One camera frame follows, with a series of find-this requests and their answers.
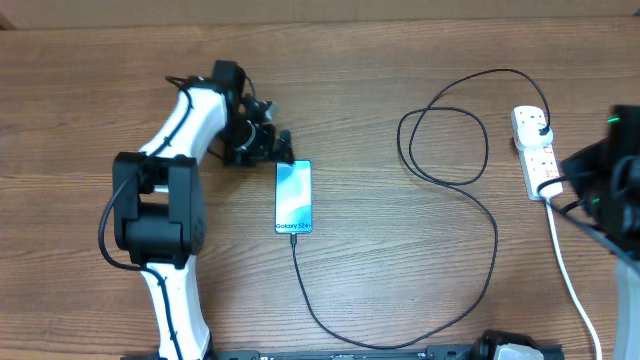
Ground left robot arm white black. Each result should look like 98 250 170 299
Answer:
98 60 295 359

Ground blue smartphone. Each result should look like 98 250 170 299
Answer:
275 160 313 234

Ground black usb charger cable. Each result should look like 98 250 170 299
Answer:
288 68 552 351

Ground white charger plug adapter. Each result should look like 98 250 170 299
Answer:
514 124 554 151

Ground white power strip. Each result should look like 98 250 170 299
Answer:
511 105 563 201

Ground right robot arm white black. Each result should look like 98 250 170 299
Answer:
537 105 639 359

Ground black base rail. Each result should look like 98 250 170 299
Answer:
119 343 566 360

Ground white power strip cord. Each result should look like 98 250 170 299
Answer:
543 197 604 360

